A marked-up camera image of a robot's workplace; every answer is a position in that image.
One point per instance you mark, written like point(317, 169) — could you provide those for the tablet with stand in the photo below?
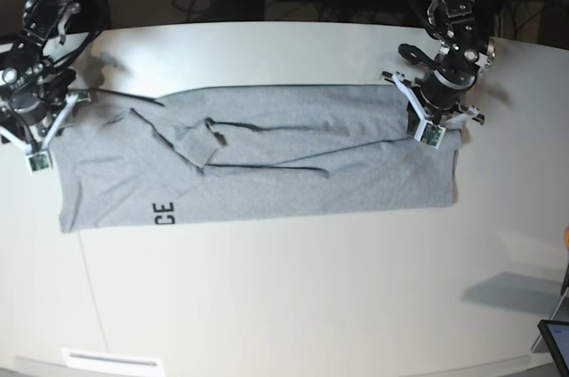
point(553, 332)

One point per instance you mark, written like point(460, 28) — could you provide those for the white paper label strip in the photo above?
point(112, 363)

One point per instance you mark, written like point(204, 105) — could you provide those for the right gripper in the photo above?
point(29, 116)

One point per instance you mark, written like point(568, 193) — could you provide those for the grey T-shirt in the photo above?
point(247, 153)

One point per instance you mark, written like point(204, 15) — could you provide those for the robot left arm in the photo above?
point(464, 55)

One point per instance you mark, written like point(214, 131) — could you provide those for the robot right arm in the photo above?
point(35, 83)

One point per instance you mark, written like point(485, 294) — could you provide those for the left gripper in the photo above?
point(441, 91)

